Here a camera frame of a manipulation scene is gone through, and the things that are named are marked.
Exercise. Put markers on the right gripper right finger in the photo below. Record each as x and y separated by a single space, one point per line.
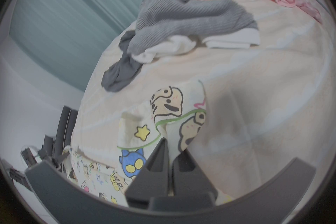
194 183

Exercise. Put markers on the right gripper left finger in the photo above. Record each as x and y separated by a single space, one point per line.
152 183

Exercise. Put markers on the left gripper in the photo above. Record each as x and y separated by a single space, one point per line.
46 158

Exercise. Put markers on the dark grey garment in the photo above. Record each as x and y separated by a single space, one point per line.
120 73

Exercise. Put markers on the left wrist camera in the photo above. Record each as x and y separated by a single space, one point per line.
27 156

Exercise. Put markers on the white printed pyjama top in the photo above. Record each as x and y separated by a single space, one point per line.
168 112

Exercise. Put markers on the grey knit garment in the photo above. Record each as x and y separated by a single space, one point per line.
183 15

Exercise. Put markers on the bed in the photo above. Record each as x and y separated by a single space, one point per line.
262 86

